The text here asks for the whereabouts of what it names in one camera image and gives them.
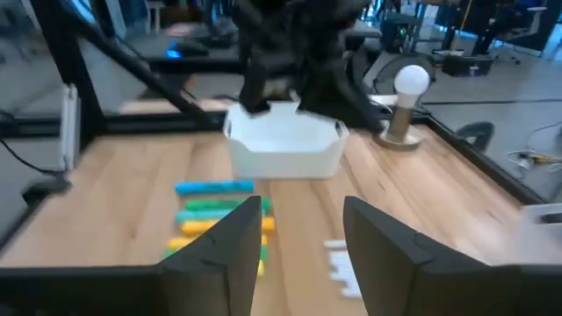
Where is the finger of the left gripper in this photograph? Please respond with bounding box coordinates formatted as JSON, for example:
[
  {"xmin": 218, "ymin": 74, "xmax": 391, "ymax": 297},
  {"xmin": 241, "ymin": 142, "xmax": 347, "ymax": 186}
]
[
  {"xmin": 238, "ymin": 42, "xmax": 273, "ymax": 114},
  {"xmin": 298, "ymin": 55, "xmax": 384, "ymax": 133}
]

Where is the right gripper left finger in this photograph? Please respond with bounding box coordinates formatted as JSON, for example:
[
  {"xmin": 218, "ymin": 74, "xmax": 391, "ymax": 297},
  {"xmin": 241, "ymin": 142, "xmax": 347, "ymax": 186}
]
[{"xmin": 158, "ymin": 195, "xmax": 263, "ymax": 316}]

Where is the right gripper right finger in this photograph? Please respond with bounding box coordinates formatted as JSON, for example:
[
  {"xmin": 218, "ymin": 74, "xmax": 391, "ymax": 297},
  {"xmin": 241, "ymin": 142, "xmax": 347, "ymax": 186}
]
[{"xmin": 342, "ymin": 195, "xmax": 522, "ymax": 316}]

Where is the orange chunky highlighter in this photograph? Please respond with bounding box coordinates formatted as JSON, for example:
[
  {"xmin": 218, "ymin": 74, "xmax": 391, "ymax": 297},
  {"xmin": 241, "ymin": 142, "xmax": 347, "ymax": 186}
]
[{"xmin": 180, "ymin": 216, "xmax": 277, "ymax": 236}]

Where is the blue chunky highlighter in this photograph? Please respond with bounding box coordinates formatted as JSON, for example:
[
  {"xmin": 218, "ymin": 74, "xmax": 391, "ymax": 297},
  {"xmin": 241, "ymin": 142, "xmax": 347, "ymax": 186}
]
[{"xmin": 175, "ymin": 179, "xmax": 255, "ymax": 197}]

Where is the black desk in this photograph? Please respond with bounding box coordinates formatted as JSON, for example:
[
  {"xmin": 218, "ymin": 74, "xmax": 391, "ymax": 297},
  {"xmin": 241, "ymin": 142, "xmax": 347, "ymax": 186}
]
[{"xmin": 125, "ymin": 19, "xmax": 383, "ymax": 74}]

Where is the black computer mouse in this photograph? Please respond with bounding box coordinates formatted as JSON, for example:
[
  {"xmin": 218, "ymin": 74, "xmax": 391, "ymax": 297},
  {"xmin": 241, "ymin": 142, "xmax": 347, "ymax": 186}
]
[{"xmin": 164, "ymin": 39, "xmax": 211, "ymax": 61}]

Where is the white plastic bin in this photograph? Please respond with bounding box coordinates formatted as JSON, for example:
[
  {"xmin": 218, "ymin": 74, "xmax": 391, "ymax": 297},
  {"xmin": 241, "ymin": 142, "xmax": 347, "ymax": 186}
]
[{"xmin": 222, "ymin": 101, "xmax": 350, "ymax": 180}]

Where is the white bulb brass lamp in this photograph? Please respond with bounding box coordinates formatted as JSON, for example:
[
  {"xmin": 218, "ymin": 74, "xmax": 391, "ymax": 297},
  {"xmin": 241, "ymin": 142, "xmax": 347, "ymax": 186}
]
[{"xmin": 375, "ymin": 64, "xmax": 432, "ymax": 151}]

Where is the black computer tower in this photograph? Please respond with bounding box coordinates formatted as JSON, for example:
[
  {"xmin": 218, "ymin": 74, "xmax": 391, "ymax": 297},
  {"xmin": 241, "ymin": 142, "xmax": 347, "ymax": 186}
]
[{"xmin": 379, "ymin": 11, "xmax": 423, "ymax": 54}]

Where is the black box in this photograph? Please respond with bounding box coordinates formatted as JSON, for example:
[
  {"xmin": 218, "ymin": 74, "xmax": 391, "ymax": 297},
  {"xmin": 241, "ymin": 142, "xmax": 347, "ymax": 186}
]
[{"xmin": 441, "ymin": 54, "xmax": 495, "ymax": 78}]

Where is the grey plastic bin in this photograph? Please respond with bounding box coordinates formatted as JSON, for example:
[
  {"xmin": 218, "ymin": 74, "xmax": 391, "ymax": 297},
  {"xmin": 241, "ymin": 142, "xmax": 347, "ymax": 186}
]
[{"xmin": 504, "ymin": 202, "xmax": 562, "ymax": 268}]

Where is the black office chair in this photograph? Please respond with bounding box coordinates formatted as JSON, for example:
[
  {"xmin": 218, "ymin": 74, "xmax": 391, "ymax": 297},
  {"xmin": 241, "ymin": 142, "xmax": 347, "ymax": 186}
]
[{"xmin": 473, "ymin": 0, "xmax": 550, "ymax": 62}]

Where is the white light bar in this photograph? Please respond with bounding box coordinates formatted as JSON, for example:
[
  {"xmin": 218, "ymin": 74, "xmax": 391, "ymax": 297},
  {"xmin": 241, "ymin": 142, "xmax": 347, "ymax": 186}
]
[{"xmin": 59, "ymin": 83, "xmax": 81, "ymax": 172}]

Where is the black aluminium table frame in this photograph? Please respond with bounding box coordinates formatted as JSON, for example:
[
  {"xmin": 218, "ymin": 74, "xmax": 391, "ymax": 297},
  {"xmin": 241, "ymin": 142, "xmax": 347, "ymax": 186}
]
[{"xmin": 0, "ymin": 0, "xmax": 548, "ymax": 241}]

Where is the black frame clamp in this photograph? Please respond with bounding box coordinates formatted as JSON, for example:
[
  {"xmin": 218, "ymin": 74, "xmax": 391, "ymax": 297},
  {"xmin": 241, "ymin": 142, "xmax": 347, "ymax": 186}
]
[
  {"xmin": 455, "ymin": 121, "xmax": 496, "ymax": 153},
  {"xmin": 21, "ymin": 174, "xmax": 74, "ymax": 207}
]

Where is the white yellow cable bundle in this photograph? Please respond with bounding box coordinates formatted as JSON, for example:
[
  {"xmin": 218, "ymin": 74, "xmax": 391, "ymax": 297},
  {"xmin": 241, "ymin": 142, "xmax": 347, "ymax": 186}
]
[{"xmin": 504, "ymin": 148, "xmax": 562, "ymax": 173}]

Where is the thin black cable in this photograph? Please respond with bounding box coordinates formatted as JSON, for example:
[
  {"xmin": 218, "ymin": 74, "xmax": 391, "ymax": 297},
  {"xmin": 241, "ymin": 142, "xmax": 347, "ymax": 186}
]
[{"xmin": 0, "ymin": 138, "xmax": 61, "ymax": 177}]

